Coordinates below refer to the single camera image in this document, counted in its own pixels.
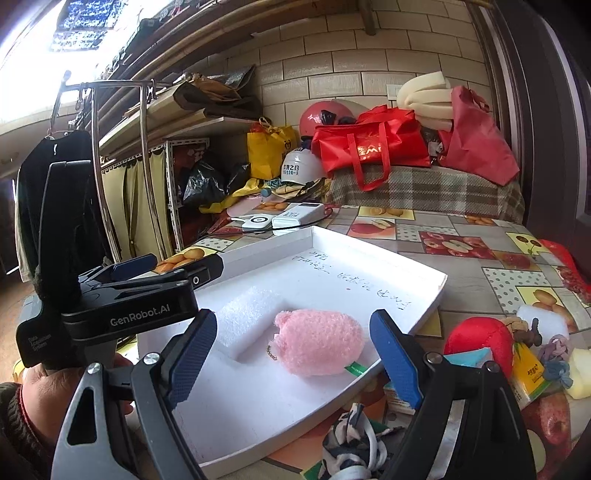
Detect black plastic bag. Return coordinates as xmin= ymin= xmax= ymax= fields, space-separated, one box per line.
xmin=182 ymin=159 xmax=252 ymax=206

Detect small brown plush toy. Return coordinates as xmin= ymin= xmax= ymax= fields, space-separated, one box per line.
xmin=501 ymin=316 xmax=543 ymax=347

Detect brown paper bags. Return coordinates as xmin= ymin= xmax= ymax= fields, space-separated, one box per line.
xmin=173 ymin=65 xmax=264 ymax=121

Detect yellow cloth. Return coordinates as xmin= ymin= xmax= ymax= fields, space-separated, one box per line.
xmin=198 ymin=178 xmax=278 ymax=214

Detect red tote bag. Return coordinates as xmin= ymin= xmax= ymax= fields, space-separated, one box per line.
xmin=311 ymin=105 xmax=432 ymax=192

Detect person's left hand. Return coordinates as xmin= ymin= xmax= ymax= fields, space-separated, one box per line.
xmin=21 ymin=353 xmax=136 ymax=446

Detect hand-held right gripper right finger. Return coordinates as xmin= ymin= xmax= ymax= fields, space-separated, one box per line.
xmin=369 ymin=310 xmax=536 ymax=480

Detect white power bank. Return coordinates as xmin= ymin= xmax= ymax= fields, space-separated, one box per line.
xmin=271 ymin=202 xmax=326 ymax=229

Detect pale yellow sponge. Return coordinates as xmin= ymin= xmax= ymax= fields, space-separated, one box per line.
xmin=566 ymin=348 xmax=591 ymax=400

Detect packaged yellow scouring sponge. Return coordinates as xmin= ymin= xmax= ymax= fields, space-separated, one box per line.
xmin=508 ymin=344 xmax=552 ymax=409

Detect white helmet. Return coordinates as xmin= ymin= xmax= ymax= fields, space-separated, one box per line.
xmin=281 ymin=148 xmax=328 ymax=185

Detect red helmet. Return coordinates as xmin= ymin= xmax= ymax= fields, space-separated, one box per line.
xmin=299 ymin=102 xmax=356 ymax=139

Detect knotted hair ties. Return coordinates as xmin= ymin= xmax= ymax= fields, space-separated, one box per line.
xmin=538 ymin=335 xmax=573 ymax=386

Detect black garment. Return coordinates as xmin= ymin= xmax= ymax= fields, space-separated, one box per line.
xmin=16 ymin=130 xmax=112 ymax=282

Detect white round-dial device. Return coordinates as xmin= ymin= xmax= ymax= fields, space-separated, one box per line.
xmin=229 ymin=213 xmax=273 ymax=232

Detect plaid blanket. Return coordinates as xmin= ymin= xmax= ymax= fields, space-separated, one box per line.
xmin=325 ymin=164 xmax=527 ymax=222

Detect dark wooden door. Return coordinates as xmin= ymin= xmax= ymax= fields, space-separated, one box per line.
xmin=480 ymin=0 xmax=591 ymax=259

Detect pink plush toy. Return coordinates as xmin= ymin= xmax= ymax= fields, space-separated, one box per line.
xmin=274 ymin=309 xmax=370 ymax=378

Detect black and white cloth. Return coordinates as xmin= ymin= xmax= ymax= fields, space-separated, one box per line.
xmin=322 ymin=403 xmax=407 ymax=480

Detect fruit print tablecloth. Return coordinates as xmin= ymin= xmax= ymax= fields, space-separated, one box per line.
xmin=152 ymin=203 xmax=591 ymax=480

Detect white foam block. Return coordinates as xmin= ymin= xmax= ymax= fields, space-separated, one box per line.
xmin=216 ymin=285 xmax=289 ymax=361

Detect red printed packet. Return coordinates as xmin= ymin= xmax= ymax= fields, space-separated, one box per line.
xmin=540 ymin=239 xmax=591 ymax=308

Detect white sponge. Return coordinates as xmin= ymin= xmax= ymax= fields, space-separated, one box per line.
xmin=516 ymin=305 xmax=570 ymax=340

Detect teal card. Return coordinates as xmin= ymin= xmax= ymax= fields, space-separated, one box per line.
xmin=445 ymin=347 xmax=495 ymax=367

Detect olive curtain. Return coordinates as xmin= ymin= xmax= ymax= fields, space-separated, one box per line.
xmin=99 ymin=152 xmax=171 ymax=264

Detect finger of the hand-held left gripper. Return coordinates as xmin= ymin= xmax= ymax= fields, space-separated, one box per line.
xmin=90 ymin=255 xmax=225 ymax=301
xmin=78 ymin=253 xmax=158 ymax=283

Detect person's left forearm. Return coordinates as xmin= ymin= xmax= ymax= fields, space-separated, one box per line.
xmin=0 ymin=382 xmax=56 ymax=480

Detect red plastic bag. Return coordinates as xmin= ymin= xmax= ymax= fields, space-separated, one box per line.
xmin=436 ymin=85 xmax=520 ymax=186

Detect white shallow tray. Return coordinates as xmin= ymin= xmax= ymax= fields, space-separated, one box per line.
xmin=137 ymin=224 xmax=448 ymax=467

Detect cream foam roll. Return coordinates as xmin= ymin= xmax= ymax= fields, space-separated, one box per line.
xmin=397 ymin=74 xmax=455 ymax=132

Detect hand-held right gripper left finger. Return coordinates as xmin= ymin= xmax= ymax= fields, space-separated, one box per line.
xmin=51 ymin=309 xmax=218 ymax=480

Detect wooden boards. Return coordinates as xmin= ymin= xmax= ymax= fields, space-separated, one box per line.
xmin=97 ymin=90 xmax=259 ymax=158

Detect bundle of bamboo poles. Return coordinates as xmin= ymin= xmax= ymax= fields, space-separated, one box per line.
xmin=106 ymin=4 xmax=333 ymax=88

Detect yellow shopping bag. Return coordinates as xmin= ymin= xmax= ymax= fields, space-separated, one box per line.
xmin=247 ymin=117 xmax=298 ymax=181

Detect red plush toy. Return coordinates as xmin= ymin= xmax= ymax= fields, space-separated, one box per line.
xmin=443 ymin=317 xmax=514 ymax=377

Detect metal clothes rack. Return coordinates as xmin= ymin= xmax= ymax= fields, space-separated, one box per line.
xmin=48 ymin=69 xmax=181 ymax=264

